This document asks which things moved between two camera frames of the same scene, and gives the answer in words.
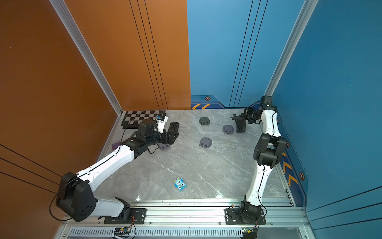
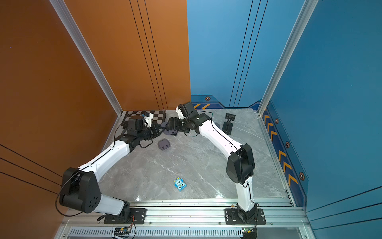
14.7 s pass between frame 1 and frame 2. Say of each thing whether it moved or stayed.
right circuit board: stayed
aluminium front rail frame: stayed
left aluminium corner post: stayed
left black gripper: moved
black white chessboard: stayed
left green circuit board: stayed
